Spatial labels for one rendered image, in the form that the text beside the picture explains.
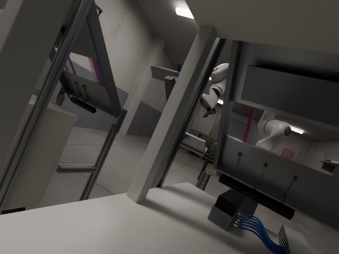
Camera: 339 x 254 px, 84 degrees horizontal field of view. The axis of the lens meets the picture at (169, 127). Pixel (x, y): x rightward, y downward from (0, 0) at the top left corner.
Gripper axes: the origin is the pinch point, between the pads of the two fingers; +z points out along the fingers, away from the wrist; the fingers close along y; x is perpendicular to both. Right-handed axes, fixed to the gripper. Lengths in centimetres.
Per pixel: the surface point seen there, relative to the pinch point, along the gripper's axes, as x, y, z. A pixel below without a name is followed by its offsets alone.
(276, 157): 33.8, -25.9, 14.8
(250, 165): 21.3, -28.0, 16.2
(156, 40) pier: -312, 121, -304
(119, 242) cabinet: 50, 12, 70
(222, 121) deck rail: 25.3, -2.4, 17.0
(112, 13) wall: -223, 178, -174
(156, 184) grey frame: 30, 5, 55
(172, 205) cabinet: 38, 2, 58
